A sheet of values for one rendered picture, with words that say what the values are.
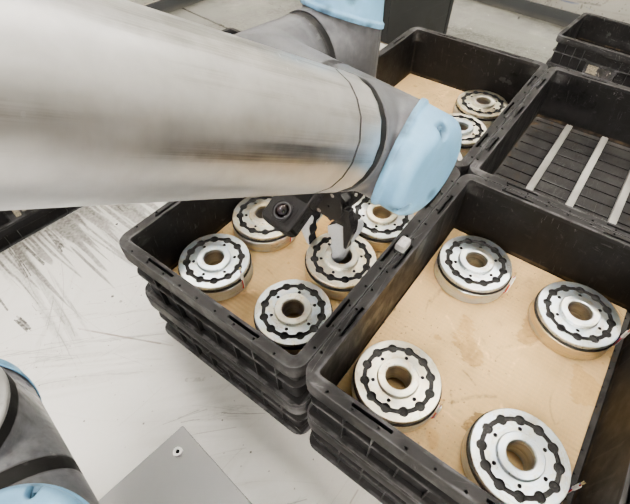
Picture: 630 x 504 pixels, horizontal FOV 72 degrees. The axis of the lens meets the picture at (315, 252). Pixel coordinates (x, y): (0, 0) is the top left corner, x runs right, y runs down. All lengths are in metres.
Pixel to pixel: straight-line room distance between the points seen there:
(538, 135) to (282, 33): 0.71
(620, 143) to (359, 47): 0.72
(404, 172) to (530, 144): 0.71
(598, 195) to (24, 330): 1.01
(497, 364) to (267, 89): 0.49
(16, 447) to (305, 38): 0.41
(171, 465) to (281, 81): 0.52
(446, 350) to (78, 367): 0.56
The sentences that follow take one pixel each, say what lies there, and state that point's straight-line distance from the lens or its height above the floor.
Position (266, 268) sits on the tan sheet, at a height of 0.83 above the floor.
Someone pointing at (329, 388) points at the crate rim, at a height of 0.93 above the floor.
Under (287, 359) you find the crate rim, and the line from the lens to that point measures 0.46.
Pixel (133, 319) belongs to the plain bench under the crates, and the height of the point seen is 0.70.
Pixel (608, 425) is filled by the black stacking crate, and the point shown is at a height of 0.86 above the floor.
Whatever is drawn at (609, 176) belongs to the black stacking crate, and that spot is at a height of 0.83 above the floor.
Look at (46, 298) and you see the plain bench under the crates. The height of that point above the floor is 0.70.
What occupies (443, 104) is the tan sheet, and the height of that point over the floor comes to 0.83.
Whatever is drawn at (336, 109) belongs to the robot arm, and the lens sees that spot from 0.23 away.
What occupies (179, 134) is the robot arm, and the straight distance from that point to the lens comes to 0.16.
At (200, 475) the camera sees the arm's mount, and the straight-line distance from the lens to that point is 0.62.
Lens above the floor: 1.34
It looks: 50 degrees down
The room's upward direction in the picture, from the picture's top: straight up
